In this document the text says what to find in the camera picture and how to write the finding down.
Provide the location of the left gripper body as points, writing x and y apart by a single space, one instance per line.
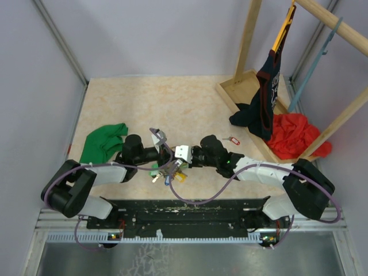
160 157

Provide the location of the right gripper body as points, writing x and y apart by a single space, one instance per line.
198 157

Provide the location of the large metal keyring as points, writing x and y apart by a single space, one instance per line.
174 166

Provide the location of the bunch of tagged keys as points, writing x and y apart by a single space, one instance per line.
167 176

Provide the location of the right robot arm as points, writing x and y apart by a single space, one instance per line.
306 190

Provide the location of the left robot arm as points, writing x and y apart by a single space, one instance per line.
68 192

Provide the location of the green cloth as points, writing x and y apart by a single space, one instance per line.
102 143

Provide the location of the dark navy jersey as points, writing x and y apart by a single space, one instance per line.
257 116

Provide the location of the red cloth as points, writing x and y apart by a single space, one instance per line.
292 135

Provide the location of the yellow clothes hanger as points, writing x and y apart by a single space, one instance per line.
288 20

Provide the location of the blue clothes hanger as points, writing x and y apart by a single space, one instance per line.
323 51

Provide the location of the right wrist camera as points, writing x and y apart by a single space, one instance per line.
184 152

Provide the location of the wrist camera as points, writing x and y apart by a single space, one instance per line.
184 152
158 138

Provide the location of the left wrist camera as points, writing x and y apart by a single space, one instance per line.
158 138

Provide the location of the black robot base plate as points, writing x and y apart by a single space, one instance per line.
245 215

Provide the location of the aluminium frame rail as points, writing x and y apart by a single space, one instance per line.
64 230

